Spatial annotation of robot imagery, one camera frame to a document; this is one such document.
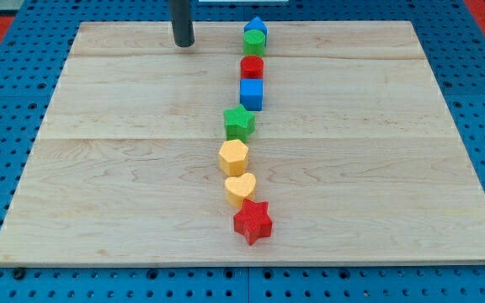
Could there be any green star block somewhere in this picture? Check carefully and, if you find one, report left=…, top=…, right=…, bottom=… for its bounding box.
left=223, top=104, right=255, bottom=143

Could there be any yellow hexagon block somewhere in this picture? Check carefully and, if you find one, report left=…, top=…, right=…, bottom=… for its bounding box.
left=218, top=139, right=249, bottom=177

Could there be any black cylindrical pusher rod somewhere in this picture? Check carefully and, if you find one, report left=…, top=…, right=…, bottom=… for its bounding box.
left=168, top=0, right=195, bottom=48

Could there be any wooden board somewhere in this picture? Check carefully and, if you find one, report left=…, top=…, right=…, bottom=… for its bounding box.
left=0, top=21, right=485, bottom=268

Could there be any blue cube block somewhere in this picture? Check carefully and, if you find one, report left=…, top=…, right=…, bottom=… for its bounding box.
left=239, top=78, right=264, bottom=111

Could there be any red cylinder block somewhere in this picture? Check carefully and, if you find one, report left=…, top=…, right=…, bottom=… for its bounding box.
left=240, top=55, right=264, bottom=79

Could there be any blue pentagon block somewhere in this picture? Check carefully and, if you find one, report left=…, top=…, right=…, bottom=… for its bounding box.
left=243, top=16, right=268, bottom=39

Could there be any red star block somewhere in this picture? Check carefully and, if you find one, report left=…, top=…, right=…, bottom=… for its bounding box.
left=233, top=199, right=273, bottom=246

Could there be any green cylinder block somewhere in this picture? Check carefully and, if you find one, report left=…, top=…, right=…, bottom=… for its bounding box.
left=243, top=29, right=266, bottom=57

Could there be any yellow heart block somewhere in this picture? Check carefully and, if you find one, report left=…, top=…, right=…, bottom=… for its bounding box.
left=224, top=173, right=257, bottom=209

